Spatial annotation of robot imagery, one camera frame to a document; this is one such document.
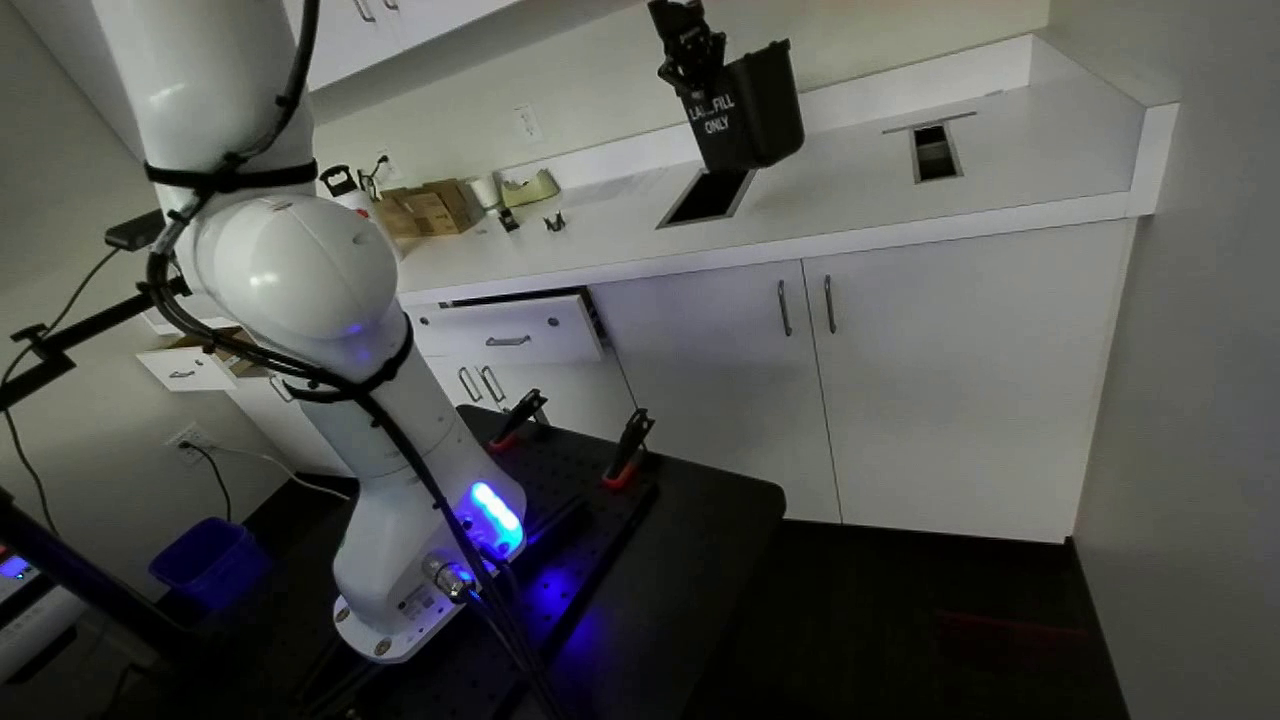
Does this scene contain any right black red clamp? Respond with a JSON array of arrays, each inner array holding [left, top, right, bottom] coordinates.
[[601, 408, 656, 487]]

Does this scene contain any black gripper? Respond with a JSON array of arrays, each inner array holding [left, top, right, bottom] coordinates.
[[648, 0, 736, 171]]

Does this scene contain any left black red clamp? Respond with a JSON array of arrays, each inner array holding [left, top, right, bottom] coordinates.
[[487, 388, 549, 451]]

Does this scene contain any black red clamp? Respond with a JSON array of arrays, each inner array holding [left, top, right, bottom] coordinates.
[[601, 408, 656, 487], [487, 388, 549, 451]]

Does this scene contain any white cabinet door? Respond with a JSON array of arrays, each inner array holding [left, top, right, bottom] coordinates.
[[808, 221, 1134, 542], [592, 262, 838, 524]]

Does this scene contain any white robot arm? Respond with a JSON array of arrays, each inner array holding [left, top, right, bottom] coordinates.
[[88, 0, 526, 663]]

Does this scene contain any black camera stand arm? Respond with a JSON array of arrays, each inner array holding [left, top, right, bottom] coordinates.
[[0, 287, 153, 411]]

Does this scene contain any blue bin on floor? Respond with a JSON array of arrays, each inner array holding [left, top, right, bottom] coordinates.
[[147, 514, 273, 616]]

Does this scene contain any right white cabinet door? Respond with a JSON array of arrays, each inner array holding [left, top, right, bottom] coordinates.
[[808, 221, 1134, 542]]

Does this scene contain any left white cabinet door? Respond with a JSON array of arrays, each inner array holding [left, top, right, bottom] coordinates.
[[592, 262, 838, 524]]

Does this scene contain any black bin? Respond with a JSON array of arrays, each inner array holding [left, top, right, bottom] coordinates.
[[693, 38, 804, 171]]

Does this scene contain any black robot cart table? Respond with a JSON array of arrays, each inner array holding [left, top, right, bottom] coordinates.
[[185, 426, 783, 720]]

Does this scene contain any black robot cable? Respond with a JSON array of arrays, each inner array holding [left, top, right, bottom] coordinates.
[[100, 0, 537, 593]]

